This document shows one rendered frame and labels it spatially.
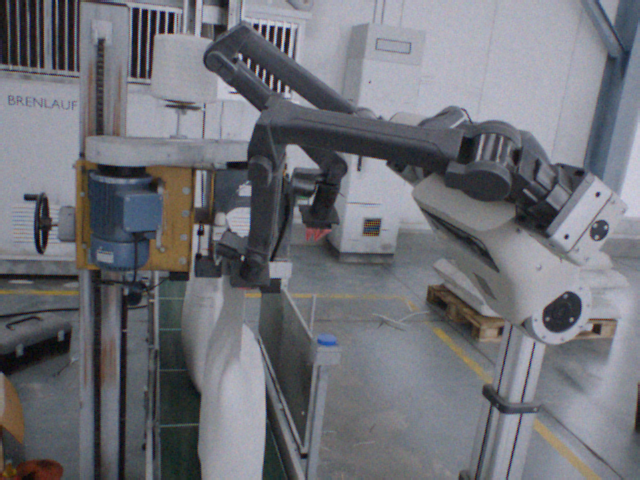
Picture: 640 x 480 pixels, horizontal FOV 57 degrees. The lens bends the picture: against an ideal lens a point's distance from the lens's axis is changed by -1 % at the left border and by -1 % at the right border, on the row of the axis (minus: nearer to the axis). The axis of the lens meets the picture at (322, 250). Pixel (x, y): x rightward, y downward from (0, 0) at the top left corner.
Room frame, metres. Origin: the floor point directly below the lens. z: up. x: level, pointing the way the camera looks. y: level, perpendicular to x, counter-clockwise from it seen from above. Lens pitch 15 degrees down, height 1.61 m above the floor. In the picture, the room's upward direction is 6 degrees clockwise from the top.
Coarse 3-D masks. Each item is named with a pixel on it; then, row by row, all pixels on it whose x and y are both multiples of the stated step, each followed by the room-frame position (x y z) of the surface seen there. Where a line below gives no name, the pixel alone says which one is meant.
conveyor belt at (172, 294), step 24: (168, 288) 3.23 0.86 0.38; (168, 312) 2.88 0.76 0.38; (168, 336) 2.59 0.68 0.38; (168, 360) 2.35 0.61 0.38; (168, 384) 2.15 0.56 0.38; (192, 384) 2.17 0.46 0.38; (168, 408) 1.97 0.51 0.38; (192, 408) 1.99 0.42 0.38; (168, 432) 1.82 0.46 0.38; (192, 432) 1.84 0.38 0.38; (168, 456) 1.69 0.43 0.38; (192, 456) 1.70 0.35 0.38; (264, 456) 1.75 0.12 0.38
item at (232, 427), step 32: (224, 288) 1.87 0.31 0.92; (224, 320) 1.74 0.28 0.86; (224, 352) 1.55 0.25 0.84; (256, 352) 1.62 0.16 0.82; (224, 384) 1.44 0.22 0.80; (256, 384) 1.46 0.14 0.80; (224, 416) 1.43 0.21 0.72; (256, 416) 1.45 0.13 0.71; (224, 448) 1.43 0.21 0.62; (256, 448) 1.45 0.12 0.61
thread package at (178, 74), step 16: (160, 48) 1.50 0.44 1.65; (176, 48) 1.48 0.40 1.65; (192, 48) 1.49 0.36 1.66; (160, 64) 1.49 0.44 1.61; (176, 64) 1.48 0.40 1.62; (192, 64) 1.49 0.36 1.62; (160, 80) 1.49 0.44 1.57; (176, 80) 1.48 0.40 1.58; (192, 80) 1.49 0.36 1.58; (208, 80) 1.52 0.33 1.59; (160, 96) 1.49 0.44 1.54; (176, 96) 1.48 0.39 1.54; (192, 96) 1.49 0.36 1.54; (208, 96) 1.52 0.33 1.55
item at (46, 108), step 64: (0, 0) 4.06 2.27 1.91; (64, 0) 4.18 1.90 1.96; (128, 0) 4.21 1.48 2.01; (192, 0) 4.29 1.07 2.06; (0, 64) 3.97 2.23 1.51; (64, 64) 4.18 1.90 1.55; (128, 64) 4.25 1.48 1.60; (256, 64) 4.55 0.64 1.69; (0, 128) 3.98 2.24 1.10; (64, 128) 4.09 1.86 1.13; (128, 128) 4.21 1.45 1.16; (192, 128) 4.34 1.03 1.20; (0, 192) 3.97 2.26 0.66; (64, 192) 4.09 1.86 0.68; (0, 256) 3.98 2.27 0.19; (64, 256) 4.09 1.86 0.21
